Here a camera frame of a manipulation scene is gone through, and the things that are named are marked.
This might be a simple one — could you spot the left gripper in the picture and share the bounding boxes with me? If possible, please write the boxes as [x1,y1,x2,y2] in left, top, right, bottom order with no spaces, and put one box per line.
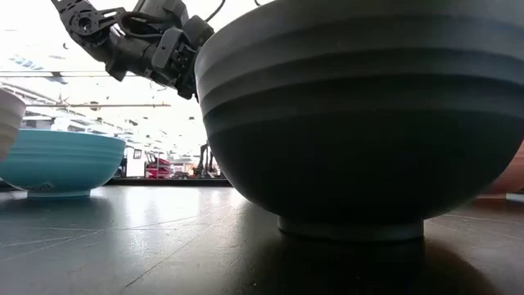
[147,28,198,99]

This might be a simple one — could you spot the blue bowl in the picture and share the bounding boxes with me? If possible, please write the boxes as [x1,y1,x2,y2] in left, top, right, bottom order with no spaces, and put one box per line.
[0,129,127,200]

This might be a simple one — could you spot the beige bowl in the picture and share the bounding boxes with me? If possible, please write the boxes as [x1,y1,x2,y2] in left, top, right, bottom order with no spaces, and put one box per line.
[0,88,28,161]

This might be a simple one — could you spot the black bowl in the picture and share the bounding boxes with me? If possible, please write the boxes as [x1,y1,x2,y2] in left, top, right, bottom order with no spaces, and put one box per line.
[194,0,524,243]

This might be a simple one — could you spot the pink bowl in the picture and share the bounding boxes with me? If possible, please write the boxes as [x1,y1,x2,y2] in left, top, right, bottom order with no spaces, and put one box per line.
[485,141,524,196]

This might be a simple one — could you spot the dark background machinery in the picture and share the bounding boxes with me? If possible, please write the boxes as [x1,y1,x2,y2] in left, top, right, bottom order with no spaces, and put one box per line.
[192,140,225,179]

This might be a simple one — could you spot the red cart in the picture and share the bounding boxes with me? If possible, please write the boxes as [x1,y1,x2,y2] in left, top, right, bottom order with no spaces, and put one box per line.
[144,152,173,179]

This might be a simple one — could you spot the white cabinet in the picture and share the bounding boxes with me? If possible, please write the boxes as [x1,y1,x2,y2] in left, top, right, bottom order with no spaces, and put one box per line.
[124,145,147,179]

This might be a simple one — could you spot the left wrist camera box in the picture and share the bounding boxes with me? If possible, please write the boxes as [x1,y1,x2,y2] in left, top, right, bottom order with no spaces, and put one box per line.
[182,15,216,48]

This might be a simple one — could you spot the black table frame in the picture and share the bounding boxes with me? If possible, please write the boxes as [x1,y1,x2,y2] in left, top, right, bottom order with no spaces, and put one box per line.
[105,176,233,188]

